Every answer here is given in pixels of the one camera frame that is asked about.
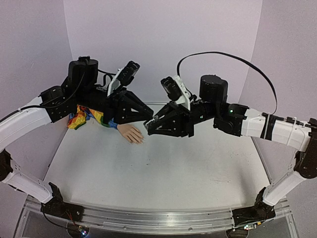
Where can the aluminium front rail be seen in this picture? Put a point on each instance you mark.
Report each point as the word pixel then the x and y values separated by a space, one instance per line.
pixel 99 222

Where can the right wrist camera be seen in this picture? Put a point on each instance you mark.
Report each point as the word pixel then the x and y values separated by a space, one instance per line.
pixel 177 91

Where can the glitter nail polish bottle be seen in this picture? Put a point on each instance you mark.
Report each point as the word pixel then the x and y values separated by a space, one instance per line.
pixel 148 124

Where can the rainbow colored sleeve cloth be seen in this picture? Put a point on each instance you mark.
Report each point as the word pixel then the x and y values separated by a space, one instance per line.
pixel 83 114

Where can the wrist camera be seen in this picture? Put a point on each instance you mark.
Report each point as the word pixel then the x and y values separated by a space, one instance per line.
pixel 177 91
pixel 124 77

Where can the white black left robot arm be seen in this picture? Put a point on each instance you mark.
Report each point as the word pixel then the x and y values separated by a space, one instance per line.
pixel 80 88

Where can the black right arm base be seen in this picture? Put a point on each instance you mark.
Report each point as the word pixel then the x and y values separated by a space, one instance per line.
pixel 259 212

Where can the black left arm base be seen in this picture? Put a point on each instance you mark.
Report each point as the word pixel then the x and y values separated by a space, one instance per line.
pixel 59 208

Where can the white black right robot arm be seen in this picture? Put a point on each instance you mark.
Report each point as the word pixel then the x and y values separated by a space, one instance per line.
pixel 240 120

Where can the mannequin hand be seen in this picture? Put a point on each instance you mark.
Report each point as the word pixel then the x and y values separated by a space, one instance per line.
pixel 130 133

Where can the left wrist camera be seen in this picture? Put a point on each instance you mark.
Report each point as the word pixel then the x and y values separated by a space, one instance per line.
pixel 124 77

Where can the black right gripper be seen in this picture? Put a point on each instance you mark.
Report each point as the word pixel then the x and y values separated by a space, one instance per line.
pixel 186 121

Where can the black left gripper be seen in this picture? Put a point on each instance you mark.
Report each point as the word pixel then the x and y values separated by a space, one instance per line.
pixel 120 106

